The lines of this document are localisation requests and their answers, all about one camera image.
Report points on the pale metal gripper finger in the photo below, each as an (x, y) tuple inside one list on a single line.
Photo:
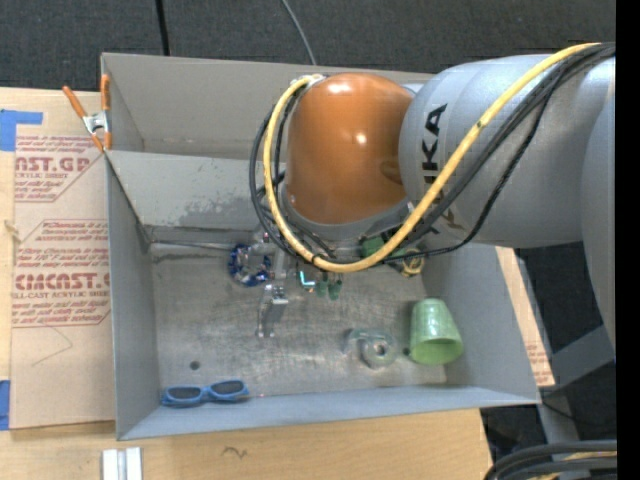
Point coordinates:
[(262, 246), (272, 313)]

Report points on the grey metal bin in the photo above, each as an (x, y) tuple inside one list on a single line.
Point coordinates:
[(210, 328)]

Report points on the blue sunglasses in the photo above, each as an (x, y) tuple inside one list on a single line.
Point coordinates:
[(187, 394)]

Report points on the green cup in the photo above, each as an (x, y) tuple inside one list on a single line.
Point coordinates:
[(434, 330)]

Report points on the brown cardboard board, red print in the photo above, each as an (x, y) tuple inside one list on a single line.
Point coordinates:
[(60, 368)]

